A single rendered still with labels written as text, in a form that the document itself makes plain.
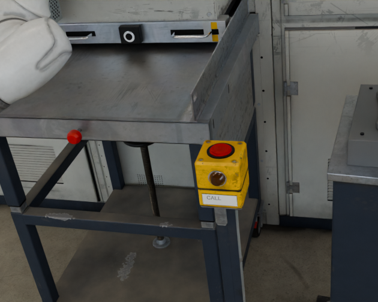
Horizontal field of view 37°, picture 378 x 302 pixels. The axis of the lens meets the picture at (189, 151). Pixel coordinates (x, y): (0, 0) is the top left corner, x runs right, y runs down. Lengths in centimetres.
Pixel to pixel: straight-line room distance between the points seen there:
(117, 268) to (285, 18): 95
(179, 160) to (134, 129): 88
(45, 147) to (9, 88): 131
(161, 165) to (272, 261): 55
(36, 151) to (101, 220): 91
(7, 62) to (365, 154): 71
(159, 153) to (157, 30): 67
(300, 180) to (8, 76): 130
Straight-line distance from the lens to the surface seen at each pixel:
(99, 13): 166
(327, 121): 193
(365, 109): 132
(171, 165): 216
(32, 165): 241
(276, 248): 213
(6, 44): 102
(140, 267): 187
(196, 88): 122
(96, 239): 202
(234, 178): 98
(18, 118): 139
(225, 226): 109
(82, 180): 234
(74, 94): 144
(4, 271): 230
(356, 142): 120
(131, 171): 224
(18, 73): 101
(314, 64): 184
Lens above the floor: 144
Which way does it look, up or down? 32 degrees down
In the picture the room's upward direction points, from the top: 8 degrees counter-clockwise
